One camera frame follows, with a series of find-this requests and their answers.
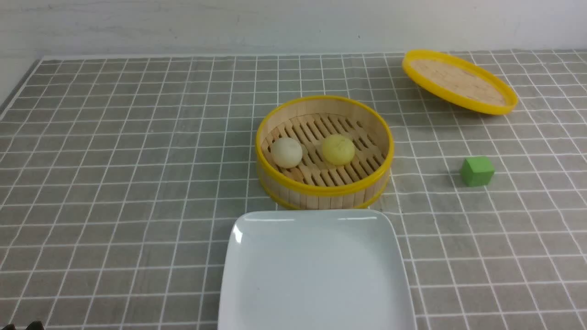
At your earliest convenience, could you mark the white steamed bun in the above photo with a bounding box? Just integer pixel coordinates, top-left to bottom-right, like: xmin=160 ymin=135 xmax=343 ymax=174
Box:
xmin=271 ymin=137 xmax=303 ymax=169

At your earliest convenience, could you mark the yellow steamed bun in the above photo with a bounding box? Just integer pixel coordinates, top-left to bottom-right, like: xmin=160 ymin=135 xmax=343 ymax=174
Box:
xmin=321 ymin=134 xmax=355 ymax=166

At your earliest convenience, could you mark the white square plate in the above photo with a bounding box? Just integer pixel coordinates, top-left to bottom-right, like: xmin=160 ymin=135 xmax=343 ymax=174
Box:
xmin=217 ymin=209 xmax=417 ymax=330

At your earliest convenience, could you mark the yellow rimmed bamboo steamer basket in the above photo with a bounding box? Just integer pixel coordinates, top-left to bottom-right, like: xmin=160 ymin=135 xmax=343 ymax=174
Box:
xmin=255 ymin=95 xmax=394 ymax=209

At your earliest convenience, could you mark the grey checked tablecloth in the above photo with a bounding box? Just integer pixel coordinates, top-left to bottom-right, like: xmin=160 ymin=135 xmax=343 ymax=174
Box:
xmin=0 ymin=49 xmax=587 ymax=330

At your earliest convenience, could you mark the yellow rimmed bamboo steamer lid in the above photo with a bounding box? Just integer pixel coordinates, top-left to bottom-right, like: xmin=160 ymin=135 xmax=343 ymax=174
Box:
xmin=402 ymin=49 xmax=518 ymax=116

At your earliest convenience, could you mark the green cube block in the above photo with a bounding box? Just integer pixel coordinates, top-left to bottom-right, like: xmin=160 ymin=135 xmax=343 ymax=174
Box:
xmin=460 ymin=156 xmax=495 ymax=187

